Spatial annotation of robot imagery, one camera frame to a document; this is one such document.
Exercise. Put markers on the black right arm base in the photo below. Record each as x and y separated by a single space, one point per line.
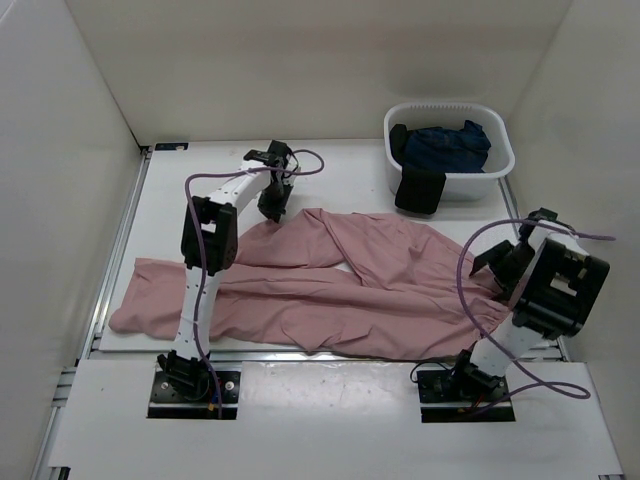
443 401

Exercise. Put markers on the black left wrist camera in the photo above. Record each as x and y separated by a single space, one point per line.
280 150

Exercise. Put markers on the aluminium right rail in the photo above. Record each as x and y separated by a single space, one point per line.
509 198

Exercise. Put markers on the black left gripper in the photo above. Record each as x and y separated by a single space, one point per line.
275 210

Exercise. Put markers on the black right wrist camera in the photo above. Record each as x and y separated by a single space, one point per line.
543 215

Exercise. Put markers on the aluminium rail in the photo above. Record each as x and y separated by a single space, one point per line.
509 198
102 300
550 354

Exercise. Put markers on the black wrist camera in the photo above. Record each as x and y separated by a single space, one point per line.
280 150
543 215

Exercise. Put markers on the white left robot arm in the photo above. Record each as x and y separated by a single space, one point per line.
209 246

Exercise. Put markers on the pink trousers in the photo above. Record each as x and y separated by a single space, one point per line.
374 285

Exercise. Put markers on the dark blue trousers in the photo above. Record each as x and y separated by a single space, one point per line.
444 150

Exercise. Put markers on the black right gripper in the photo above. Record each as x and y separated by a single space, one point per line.
506 281

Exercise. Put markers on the aluminium front rail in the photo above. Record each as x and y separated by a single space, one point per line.
550 354

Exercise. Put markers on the black trousers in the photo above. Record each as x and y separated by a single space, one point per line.
415 185

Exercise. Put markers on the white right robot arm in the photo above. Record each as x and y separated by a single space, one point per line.
549 284

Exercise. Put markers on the white plastic basket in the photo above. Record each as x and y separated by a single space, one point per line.
424 114

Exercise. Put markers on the aluminium left rail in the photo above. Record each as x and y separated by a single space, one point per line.
102 300

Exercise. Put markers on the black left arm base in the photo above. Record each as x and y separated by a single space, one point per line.
186 389

